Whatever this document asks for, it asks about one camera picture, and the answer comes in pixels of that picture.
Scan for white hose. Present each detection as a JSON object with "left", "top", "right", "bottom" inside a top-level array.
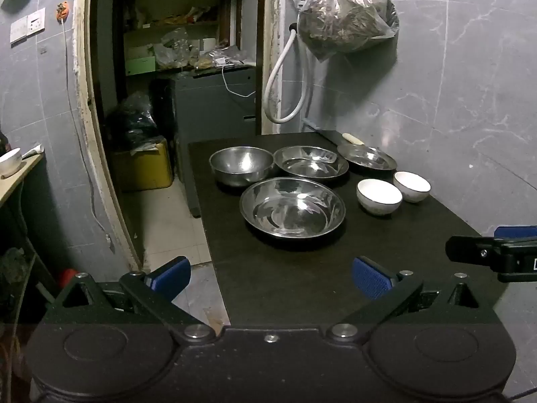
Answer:
[{"left": 263, "top": 24, "right": 312, "bottom": 125}]

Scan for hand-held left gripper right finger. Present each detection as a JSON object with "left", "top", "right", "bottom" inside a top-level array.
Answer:
[{"left": 326, "top": 256, "right": 496, "bottom": 342}]

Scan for wooden side shelf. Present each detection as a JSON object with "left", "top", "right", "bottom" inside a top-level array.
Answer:
[{"left": 0, "top": 153, "right": 45, "bottom": 208}]

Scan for pile of plastic packets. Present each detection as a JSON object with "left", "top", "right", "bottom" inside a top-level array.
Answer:
[{"left": 153, "top": 27, "right": 252, "bottom": 70}]

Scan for white cable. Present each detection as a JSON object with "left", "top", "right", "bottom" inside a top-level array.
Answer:
[{"left": 219, "top": 65, "right": 256, "bottom": 98}]

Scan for deep steel bowl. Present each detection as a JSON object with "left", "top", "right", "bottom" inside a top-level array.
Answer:
[{"left": 209, "top": 146, "right": 278, "bottom": 188}]

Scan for green and white box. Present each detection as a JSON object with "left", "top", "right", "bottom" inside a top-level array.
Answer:
[{"left": 125, "top": 56, "right": 159, "bottom": 78}]

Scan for thin grey wall cable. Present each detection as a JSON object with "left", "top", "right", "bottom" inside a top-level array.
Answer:
[{"left": 60, "top": 20, "right": 116, "bottom": 254}]

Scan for small steel plate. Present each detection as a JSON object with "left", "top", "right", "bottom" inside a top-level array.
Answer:
[{"left": 337, "top": 144, "right": 397, "bottom": 174}]

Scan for white bowl on side shelf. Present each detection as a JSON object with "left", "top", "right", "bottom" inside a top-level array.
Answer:
[{"left": 0, "top": 147, "right": 22, "bottom": 179}]

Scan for clear plastic bag of dried goods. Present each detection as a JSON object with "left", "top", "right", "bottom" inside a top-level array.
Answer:
[{"left": 297, "top": 0, "right": 400, "bottom": 62}]

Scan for medium steel plate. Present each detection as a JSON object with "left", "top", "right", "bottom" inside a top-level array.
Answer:
[{"left": 274, "top": 145, "right": 350, "bottom": 182}]

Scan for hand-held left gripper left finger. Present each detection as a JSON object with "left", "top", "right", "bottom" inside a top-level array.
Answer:
[{"left": 46, "top": 255, "right": 215, "bottom": 344}]

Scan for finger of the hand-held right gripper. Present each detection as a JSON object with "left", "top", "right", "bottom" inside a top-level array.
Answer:
[
  {"left": 445, "top": 235, "right": 504, "bottom": 266},
  {"left": 494, "top": 225, "right": 537, "bottom": 240}
]

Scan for grey cabinet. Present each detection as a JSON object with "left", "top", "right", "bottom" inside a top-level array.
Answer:
[{"left": 169, "top": 66, "right": 257, "bottom": 219}]

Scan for black plastic bag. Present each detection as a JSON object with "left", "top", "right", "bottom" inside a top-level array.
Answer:
[{"left": 104, "top": 91, "right": 165, "bottom": 154}]

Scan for large steel plate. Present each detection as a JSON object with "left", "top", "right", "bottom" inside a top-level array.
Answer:
[{"left": 239, "top": 177, "right": 347, "bottom": 241}]

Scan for yellow box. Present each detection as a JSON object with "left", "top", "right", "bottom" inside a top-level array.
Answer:
[{"left": 110, "top": 138, "right": 174, "bottom": 192}]

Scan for white wall switch plates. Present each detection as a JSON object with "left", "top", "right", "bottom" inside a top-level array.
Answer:
[{"left": 9, "top": 7, "right": 46, "bottom": 45}]

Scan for cream handled knife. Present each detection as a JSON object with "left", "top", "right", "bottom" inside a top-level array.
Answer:
[{"left": 323, "top": 130, "right": 365, "bottom": 147}]

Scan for white ceramic bowl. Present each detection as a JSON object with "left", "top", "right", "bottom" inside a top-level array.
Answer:
[
  {"left": 356, "top": 179, "right": 404, "bottom": 217},
  {"left": 393, "top": 171, "right": 432, "bottom": 203}
]

